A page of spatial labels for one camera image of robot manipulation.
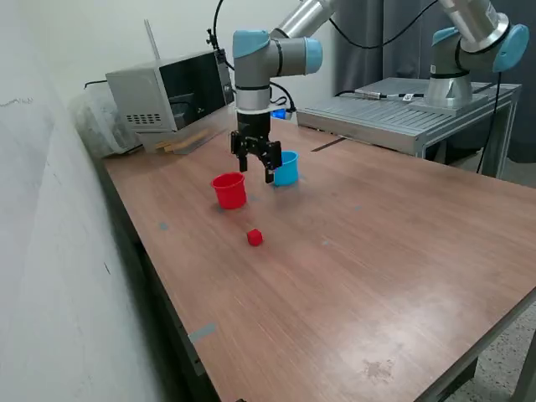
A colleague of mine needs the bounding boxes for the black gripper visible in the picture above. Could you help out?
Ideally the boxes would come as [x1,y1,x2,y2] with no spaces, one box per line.
[229,109,282,184]

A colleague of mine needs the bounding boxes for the aluminium robot base table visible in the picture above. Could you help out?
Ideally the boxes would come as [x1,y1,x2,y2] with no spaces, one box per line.
[296,77,523,179]

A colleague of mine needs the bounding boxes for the blue plastic cup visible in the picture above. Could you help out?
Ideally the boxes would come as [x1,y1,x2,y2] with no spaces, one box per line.
[272,151,301,188]

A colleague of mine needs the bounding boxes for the red plastic cup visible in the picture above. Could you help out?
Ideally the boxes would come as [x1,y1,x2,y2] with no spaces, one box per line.
[210,172,248,210]

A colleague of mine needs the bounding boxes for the wooden sticks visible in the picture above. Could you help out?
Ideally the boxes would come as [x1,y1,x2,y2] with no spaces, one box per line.
[154,129,210,152]

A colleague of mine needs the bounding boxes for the silver cylinder device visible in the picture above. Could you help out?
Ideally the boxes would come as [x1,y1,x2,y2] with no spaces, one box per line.
[354,88,389,101]

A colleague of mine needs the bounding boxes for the silver microwave oven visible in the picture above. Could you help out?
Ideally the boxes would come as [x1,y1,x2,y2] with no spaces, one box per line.
[105,48,236,135]

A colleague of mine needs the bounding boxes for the white rod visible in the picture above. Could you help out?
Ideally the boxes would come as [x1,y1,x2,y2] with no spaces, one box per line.
[143,18,162,62]

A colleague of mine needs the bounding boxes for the dark grey curtain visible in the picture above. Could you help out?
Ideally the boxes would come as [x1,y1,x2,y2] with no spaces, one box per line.
[330,0,536,165]

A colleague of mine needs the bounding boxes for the grey tape strip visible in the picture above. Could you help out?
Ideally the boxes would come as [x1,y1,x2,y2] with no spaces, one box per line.
[188,322,218,344]

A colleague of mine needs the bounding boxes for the black camera cable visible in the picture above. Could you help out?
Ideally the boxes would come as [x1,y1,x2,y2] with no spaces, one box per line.
[212,0,439,113]

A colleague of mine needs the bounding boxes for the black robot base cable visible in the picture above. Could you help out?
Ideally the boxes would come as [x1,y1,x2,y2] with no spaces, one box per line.
[472,70,503,173]

